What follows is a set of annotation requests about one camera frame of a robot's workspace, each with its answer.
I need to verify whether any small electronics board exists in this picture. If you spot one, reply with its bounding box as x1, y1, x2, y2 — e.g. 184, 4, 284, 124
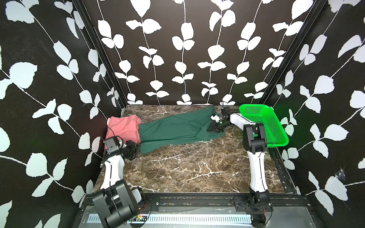
130, 214, 149, 224

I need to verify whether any black corner frame post right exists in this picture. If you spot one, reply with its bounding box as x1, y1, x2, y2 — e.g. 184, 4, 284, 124
259, 0, 327, 104

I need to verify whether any black front aluminium rail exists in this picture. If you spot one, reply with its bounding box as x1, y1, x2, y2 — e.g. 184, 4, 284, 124
81, 192, 310, 213

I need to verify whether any black corner frame post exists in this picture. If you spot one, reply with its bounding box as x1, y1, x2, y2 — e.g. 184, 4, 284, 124
72, 0, 127, 110
259, 0, 327, 104

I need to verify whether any dark green t-shirt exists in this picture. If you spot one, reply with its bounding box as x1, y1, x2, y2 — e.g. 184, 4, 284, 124
139, 106, 225, 154

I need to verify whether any pink folded t-shirt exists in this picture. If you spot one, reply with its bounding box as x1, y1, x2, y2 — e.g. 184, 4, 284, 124
105, 115, 141, 151

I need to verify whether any black corner frame post left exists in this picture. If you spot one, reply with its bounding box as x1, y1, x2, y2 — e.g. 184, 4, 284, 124
72, 0, 127, 110

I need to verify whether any black right side rail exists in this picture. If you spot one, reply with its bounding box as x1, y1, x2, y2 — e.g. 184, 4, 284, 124
269, 148, 297, 195

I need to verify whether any green plastic basket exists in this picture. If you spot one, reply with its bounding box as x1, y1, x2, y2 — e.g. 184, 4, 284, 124
239, 104, 289, 148

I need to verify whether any white slotted cable duct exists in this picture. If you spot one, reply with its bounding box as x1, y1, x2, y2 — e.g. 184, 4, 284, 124
85, 213, 253, 226

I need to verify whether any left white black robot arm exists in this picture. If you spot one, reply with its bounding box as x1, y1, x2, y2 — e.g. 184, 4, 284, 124
92, 136, 145, 228

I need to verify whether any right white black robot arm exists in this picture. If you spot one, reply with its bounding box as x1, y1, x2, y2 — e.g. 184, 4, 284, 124
207, 107, 270, 211

